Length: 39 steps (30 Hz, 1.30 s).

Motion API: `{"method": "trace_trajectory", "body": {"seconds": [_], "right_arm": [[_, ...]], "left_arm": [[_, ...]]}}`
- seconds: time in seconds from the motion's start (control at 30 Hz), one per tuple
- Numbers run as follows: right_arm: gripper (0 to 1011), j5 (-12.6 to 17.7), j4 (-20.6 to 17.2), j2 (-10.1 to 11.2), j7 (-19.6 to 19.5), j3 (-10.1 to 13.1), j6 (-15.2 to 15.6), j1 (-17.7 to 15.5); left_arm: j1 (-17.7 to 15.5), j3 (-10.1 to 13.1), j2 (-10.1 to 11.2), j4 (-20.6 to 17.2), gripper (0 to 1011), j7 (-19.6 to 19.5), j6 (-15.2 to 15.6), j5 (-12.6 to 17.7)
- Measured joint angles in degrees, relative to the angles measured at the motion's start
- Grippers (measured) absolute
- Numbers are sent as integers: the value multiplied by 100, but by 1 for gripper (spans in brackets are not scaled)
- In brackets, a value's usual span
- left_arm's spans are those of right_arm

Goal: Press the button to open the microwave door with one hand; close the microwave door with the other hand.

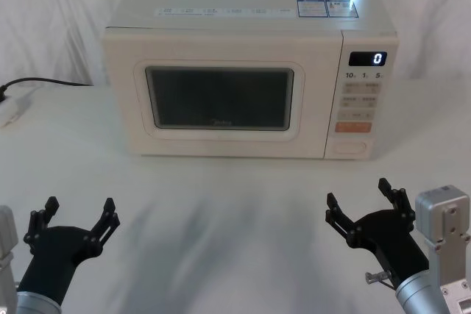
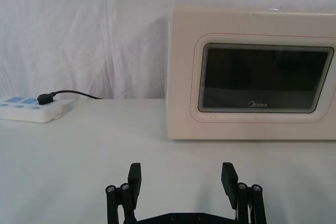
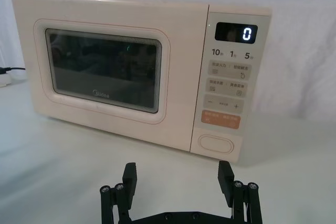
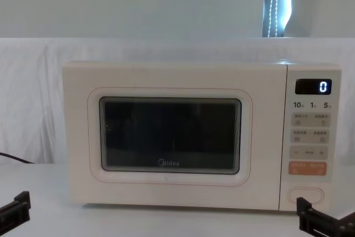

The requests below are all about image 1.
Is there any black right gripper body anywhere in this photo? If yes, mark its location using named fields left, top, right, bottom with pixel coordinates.
left=352, top=208, right=431, bottom=288

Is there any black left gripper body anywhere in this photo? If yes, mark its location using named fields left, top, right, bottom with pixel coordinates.
left=16, top=224, right=101, bottom=308

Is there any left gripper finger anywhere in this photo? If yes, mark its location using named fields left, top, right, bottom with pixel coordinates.
left=83, top=198, right=121, bottom=257
left=23, top=196, right=60, bottom=246

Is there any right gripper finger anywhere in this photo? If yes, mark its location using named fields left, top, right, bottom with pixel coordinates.
left=378, top=177, right=417, bottom=227
left=325, top=192, right=366, bottom=249

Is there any white table cloth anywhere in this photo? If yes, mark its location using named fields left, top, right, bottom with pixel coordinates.
left=0, top=79, right=471, bottom=314

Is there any white power strip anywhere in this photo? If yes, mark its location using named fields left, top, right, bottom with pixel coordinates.
left=0, top=91, right=35, bottom=128

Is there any white curtain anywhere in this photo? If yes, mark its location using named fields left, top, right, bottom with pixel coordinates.
left=0, top=0, right=471, bottom=88

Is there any cream microwave oven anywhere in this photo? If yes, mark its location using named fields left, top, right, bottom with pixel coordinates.
left=101, top=0, right=400, bottom=161

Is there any black power cable with plug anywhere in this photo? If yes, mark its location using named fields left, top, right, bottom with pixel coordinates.
left=0, top=77, right=93, bottom=104

